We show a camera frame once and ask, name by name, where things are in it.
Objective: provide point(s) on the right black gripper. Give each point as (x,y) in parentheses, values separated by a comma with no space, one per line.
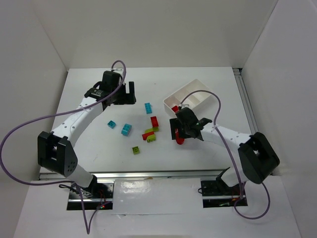
(174,128)

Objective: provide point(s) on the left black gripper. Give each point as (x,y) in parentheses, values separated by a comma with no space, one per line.
(124,98)

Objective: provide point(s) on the small red sloped lego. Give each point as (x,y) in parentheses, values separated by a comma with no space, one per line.
(175,109)

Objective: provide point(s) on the long red lego brick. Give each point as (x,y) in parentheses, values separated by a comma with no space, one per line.
(154,121)

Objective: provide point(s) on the red round lego piece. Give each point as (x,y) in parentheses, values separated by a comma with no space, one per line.
(178,139)

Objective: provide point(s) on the long green lego brick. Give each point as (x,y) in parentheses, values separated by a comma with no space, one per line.
(153,129)

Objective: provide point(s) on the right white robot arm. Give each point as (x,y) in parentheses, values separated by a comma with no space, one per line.
(252,156)

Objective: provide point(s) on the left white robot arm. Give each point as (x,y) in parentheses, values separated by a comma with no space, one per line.
(56,148)

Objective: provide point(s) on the long teal lego brick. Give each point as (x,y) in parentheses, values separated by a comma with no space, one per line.
(148,108)

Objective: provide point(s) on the green red curved lego stack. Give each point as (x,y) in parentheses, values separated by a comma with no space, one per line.
(149,136)

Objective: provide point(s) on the curved teal lego brick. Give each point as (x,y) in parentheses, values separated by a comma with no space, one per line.
(126,129)

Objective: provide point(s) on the small teal lego brick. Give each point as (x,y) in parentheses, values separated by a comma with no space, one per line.
(111,124)

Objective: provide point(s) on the white divided container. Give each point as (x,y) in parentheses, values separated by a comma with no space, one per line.
(197,102)

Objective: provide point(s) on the small green lego brick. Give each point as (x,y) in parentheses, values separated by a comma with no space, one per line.
(135,150)

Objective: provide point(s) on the front aluminium rail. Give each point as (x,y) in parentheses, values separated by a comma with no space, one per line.
(158,174)

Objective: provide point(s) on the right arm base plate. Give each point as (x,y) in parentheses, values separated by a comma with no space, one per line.
(216,194)

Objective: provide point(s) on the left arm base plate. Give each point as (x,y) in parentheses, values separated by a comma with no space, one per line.
(91,202)

